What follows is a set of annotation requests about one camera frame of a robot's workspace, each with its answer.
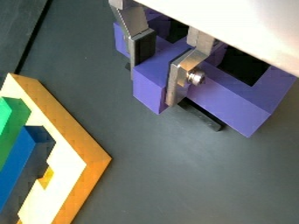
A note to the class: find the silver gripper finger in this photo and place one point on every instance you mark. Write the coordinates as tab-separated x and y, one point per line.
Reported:
140	36

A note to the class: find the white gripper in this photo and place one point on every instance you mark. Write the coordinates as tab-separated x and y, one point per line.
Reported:
260	27

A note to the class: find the purple comb-shaped block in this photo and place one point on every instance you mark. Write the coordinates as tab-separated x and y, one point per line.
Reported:
228	97

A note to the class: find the yellow slotted board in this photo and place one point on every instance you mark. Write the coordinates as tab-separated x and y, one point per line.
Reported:
76	162

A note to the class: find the green bar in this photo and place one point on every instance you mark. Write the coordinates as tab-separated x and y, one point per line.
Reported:
14	116

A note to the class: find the blue bar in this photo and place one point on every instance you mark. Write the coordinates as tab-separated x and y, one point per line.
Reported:
24	166

